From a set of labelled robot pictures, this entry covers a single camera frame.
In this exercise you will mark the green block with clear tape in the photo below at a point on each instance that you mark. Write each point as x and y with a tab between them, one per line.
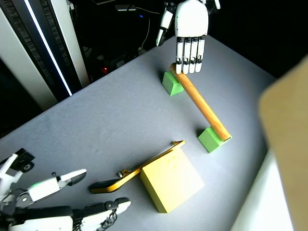
170	84

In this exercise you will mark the grey table cloth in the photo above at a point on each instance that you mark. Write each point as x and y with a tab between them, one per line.
108	120

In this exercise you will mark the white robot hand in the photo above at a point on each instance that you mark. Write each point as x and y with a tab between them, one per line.
191	19
43	222

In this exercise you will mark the white panel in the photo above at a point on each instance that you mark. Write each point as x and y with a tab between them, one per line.
260	204

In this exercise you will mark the large yellow block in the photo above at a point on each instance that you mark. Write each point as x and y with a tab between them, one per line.
170	180

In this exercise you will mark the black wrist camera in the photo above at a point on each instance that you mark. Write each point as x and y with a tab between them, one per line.
24	160

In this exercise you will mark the grey power adapter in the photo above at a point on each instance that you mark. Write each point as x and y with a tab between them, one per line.
125	8

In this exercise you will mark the tan board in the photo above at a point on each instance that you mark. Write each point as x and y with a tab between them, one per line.
288	120

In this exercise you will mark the wooden cylinder rod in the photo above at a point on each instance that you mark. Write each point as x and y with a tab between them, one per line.
202	103

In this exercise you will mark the plain green block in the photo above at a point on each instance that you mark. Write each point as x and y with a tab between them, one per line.
209	142

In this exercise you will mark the white post with light strip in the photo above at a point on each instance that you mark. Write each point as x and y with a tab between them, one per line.
72	48

